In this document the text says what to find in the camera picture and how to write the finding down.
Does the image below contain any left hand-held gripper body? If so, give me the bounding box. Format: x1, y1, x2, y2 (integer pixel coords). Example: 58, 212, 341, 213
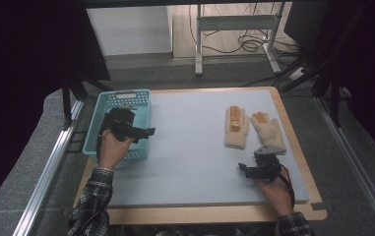
103, 103, 138, 143

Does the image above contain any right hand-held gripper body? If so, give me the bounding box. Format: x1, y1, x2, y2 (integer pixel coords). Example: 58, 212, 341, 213
253, 145, 287, 182

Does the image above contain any light blue plastic basket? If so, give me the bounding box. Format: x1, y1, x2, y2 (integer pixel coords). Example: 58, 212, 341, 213
82, 88, 152, 164

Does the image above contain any person's left hand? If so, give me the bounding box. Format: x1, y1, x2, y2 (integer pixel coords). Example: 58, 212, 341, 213
97, 128, 136, 171

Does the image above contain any person's right hand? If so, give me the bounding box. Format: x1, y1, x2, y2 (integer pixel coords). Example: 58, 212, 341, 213
256, 166, 295, 218

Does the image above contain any beige fleece glove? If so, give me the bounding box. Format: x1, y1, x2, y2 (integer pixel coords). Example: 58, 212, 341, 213
224, 104, 251, 150
250, 111, 287, 155

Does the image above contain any grey foam mat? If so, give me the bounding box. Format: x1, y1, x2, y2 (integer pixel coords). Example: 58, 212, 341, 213
107, 88, 310, 208

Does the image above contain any black tripod stand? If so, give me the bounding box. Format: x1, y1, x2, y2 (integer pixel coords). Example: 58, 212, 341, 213
273, 45, 351, 129
61, 73, 112, 130

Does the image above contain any white panel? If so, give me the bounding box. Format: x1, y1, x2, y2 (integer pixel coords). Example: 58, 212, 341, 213
86, 5, 173, 57

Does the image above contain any white power strip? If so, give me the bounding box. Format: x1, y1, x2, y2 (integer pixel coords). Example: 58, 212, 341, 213
287, 66, 305, 82

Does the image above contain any dark curtain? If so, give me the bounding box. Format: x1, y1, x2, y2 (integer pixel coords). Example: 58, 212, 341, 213
284, 0, 375, 165
0, 0, 112, 215

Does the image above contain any left hand-held gripper black cable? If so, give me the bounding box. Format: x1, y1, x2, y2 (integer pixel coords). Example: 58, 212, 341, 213
94, 112, 111, 163

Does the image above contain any hand-held gripper black cable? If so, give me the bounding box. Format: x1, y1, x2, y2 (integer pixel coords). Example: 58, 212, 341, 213
277, 166, 296, 209
94, 112, 111, 163

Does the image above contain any right hand-held gripper black cable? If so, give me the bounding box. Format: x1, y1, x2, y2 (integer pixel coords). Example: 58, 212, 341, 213
277, 166, 296, 209

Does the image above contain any aluminium rail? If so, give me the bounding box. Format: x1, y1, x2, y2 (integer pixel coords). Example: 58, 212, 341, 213
12, 99, 85, 236
314, 95, 375, 236

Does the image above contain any black floor cables bundle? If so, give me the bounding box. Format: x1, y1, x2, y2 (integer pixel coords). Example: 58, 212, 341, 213
188, 3, 305, 67

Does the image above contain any white metal desk frame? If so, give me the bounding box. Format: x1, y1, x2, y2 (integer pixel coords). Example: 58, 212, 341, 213
194, 3, 283, 77

